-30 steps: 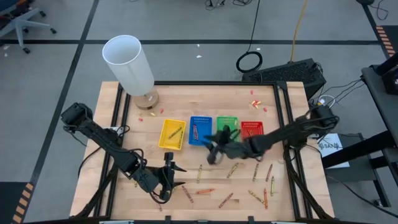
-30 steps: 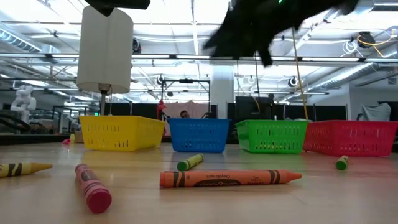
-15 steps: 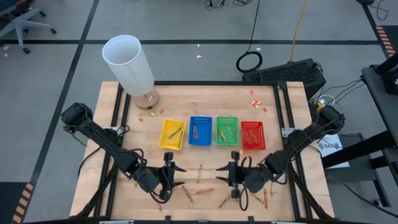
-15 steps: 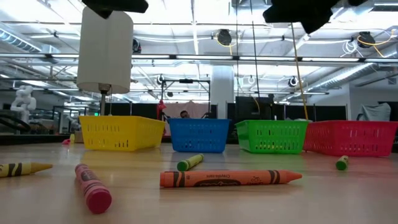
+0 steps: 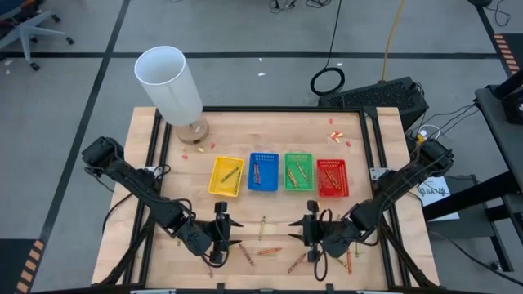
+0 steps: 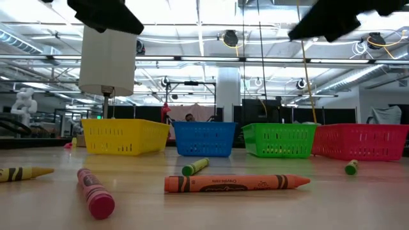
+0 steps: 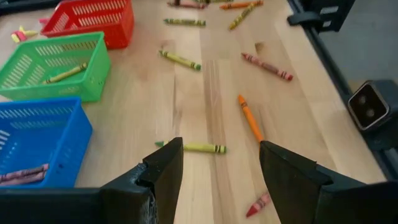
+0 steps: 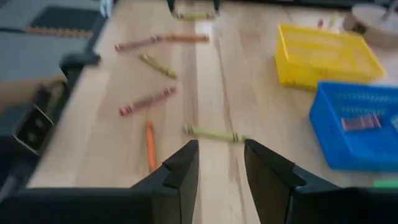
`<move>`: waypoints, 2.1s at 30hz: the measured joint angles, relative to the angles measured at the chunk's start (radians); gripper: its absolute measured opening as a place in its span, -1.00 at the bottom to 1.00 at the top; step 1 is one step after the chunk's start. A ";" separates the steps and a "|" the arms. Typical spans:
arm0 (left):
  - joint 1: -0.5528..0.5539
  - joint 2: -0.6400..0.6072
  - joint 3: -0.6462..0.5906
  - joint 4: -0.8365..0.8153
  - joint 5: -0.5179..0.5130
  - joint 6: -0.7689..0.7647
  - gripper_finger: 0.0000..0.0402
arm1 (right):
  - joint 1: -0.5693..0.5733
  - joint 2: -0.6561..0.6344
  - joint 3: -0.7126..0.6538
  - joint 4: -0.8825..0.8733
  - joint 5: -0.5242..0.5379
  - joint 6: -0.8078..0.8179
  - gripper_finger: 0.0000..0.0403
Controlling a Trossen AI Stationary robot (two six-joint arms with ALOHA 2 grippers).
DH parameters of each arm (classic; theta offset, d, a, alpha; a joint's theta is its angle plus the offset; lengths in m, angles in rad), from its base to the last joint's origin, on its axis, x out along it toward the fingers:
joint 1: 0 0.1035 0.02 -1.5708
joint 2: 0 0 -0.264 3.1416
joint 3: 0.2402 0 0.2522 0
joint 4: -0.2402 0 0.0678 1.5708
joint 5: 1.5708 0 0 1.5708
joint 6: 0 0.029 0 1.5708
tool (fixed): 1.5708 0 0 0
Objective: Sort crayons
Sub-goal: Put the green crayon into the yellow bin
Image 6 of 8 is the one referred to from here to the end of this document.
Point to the white pillar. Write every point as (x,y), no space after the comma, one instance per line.
(228,96)

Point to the red upright post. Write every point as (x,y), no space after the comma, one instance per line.
(165,112)

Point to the pink backdrop cloth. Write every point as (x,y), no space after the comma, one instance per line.
(204,113)

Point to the grey cloth cover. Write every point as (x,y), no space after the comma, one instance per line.
(385,115)

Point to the red plastic basket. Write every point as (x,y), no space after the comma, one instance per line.
(361,127)

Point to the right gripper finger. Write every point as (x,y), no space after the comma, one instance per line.
(322,25)

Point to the white shade table lamp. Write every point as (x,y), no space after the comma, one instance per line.
(105,64)

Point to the blue plastic basket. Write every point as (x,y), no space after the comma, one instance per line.
(204,125)

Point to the green crayon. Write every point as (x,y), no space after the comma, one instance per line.
(351,167)
(195,166)

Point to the yellow plastic basket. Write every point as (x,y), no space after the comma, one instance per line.
(128,123)

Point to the person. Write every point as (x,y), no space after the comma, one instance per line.
(190,117)

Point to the black cabinet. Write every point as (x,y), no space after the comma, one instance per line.
(255,110)

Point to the black gantry frame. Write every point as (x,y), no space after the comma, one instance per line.
(190,83)

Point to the red crayon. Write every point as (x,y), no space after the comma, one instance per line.
(96,195)

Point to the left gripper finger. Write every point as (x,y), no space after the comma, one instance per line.
(123,20)

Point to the orange crayon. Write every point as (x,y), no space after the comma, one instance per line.
(236,183)

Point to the black partition panel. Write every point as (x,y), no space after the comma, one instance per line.
(143,113)
(335,115)

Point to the green plastic basket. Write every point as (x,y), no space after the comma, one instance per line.
(278,126)

